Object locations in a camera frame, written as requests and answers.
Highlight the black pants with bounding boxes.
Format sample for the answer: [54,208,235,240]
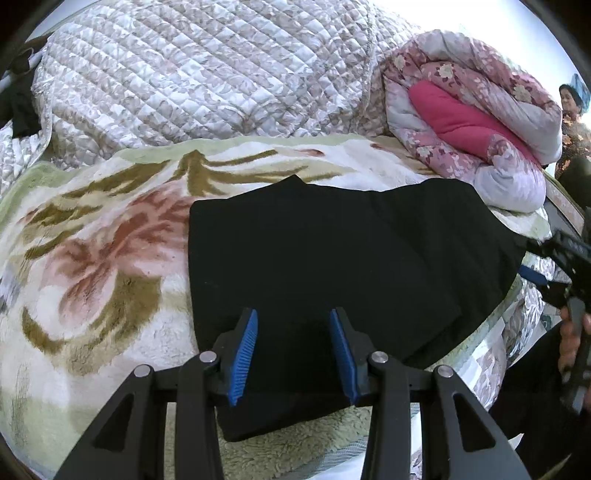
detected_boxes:
[188,177,525,442]

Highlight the person's right hand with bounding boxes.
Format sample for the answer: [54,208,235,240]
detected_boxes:
[558,307,580,374]

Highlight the woman in blue headscarf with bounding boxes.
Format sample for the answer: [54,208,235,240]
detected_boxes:
[555,73,590,210]

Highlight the pink floral rolled comforter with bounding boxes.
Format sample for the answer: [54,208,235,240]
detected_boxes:
[383,30,562,213]

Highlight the magenta fleece pillow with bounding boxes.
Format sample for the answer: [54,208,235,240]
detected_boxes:
[409,80,540,166]

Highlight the white quilted floral bedspread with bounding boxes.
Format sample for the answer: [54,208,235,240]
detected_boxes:
[1,1,417,188]

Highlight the black cloth on rail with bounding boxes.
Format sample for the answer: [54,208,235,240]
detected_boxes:
[1,35,48,139]

